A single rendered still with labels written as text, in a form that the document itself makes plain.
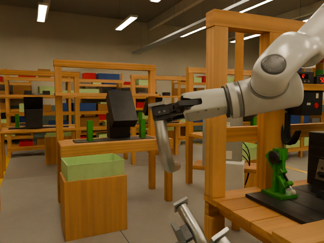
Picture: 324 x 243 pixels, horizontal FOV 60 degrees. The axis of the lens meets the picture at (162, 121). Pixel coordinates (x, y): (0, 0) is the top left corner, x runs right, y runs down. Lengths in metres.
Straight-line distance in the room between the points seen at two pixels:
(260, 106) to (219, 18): 1.07
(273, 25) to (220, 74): 0.48
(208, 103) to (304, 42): 0.23
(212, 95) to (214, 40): 1.02
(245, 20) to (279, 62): 1.19
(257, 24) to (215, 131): 0.68
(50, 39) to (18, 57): 1.26
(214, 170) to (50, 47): 9.91
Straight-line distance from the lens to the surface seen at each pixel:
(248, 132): 1.86
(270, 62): 0.60
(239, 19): 1.75
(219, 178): 1.68
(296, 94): 0.67
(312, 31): 0.76
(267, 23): 1.87
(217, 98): 0.63
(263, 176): 1.90
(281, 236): 1.31
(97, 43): 11.41
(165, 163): 0.67
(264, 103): 0.65
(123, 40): 11.70
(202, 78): 9.53
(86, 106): 8.00
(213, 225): 1.76
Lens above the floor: 1.44
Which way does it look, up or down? 4 degrees down
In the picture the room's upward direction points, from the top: straight up
